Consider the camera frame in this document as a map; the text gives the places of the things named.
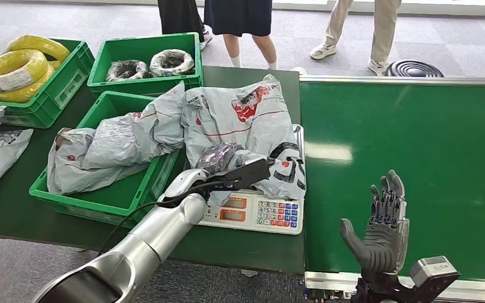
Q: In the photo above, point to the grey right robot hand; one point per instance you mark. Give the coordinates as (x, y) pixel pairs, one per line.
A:
(382, 242)

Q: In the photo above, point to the plastic-wrapped left robot hand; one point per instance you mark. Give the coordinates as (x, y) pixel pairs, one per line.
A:
(219, 157)

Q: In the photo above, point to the large grey red-printed mailer package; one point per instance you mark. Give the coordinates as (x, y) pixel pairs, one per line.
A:
(242, 121)

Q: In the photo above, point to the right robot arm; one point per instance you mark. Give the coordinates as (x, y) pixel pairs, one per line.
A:
(376, 288)

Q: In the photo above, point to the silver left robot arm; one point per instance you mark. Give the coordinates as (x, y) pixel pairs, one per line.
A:
(150, 242)

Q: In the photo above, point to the crumpled grey mailer package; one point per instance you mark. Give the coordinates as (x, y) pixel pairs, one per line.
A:
(113, 146)

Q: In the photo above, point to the green conveyor belt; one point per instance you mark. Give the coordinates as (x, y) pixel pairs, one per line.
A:
(414, 138)

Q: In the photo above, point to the white electronic scale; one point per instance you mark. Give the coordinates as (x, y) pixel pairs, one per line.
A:
(259, 213)

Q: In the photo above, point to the dark green table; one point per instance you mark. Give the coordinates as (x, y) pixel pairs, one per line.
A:
(234, 251)

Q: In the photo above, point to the green plastic crate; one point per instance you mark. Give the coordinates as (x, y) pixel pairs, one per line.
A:
(113, 200)
(142, 46)
(54, 96)

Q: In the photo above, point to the person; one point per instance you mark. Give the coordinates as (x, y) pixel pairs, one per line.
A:
(238, 16)
(179, 16)
(382, 25)

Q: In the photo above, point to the black ribbed round disc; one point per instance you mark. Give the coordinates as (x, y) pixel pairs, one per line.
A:
(413, 69)

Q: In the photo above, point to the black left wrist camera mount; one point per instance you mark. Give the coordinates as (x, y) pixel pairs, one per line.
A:
(246, 173)

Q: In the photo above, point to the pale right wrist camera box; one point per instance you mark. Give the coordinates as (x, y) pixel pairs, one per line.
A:
(433, 272)

